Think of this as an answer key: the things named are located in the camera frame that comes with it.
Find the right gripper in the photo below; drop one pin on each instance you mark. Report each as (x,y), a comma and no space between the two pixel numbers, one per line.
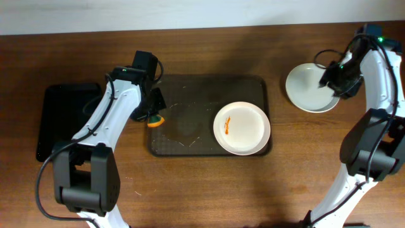
(335,82)

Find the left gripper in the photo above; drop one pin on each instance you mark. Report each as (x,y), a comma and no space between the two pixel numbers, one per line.
(147,111)

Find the orange green scrub sponge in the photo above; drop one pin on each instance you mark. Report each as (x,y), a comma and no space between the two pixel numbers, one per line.
(155,121)

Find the pale green plate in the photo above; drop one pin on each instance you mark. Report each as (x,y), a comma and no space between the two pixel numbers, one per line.
(303,90)

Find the white plate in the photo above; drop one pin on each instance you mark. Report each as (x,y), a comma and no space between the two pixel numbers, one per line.
(241,128)

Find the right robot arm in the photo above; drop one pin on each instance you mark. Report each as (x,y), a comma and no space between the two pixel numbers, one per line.
(374,147)

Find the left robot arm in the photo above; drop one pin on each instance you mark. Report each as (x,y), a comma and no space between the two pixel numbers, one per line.
(86,178)

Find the dark brown serving tray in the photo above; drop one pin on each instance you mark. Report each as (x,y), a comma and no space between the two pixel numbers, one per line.
(192,102)

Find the black rectangular tray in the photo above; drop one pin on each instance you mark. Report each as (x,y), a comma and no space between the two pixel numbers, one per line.
(66,109)

